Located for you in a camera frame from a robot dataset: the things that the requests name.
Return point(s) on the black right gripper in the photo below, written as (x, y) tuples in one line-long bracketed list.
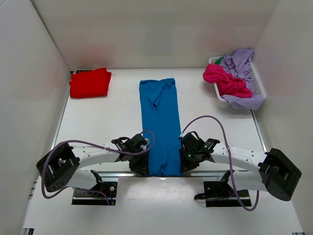
[(185, 166)]

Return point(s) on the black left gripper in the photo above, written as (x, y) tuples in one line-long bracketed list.
[(142, 165)]

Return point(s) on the blue t shirt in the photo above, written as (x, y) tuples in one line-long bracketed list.
[(160, 115)]

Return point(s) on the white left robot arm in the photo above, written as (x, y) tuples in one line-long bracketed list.
[(65, 165)]

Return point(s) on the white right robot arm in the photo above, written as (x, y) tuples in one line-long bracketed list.
[(269, 171)]

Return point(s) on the pink t shirt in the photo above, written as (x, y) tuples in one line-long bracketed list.
[(226, 83)]

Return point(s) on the white plastic basket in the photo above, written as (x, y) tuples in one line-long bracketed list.
[(256, 81)]

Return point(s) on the red folded t shirt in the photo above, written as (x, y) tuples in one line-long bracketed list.
[(90, 84)]

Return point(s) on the green t shirt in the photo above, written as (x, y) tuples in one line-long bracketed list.
[(218, 61)]

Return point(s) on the lavender t shirt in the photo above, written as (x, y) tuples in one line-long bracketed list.
[(238, 65)]

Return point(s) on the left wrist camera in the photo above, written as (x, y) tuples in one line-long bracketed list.
[(147, 141)]

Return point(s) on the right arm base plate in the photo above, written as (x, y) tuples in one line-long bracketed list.
[(216, 191)]

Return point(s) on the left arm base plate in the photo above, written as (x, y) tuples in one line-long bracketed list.
[(104, 196)]

